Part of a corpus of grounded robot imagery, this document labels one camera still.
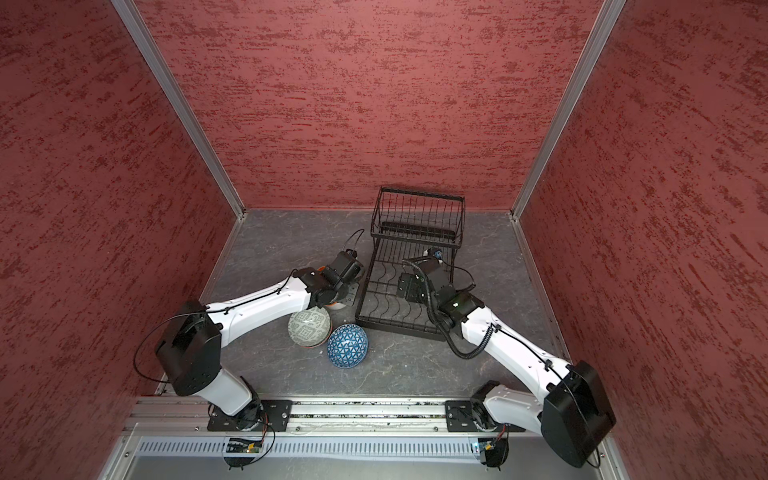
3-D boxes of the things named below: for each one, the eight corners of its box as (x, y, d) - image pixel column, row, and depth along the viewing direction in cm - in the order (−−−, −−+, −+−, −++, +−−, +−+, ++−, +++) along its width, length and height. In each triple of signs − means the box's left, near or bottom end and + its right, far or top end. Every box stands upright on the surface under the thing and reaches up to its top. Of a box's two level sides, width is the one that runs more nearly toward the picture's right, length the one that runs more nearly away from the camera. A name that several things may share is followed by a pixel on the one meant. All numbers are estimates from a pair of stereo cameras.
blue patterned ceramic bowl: (329, 368, 83) (325, 359, 77) (334, 333, 90) (330, 323, 84) (367, 368, 83) (365, 360, 77) (369, 333, 90) (367, 323, 84)
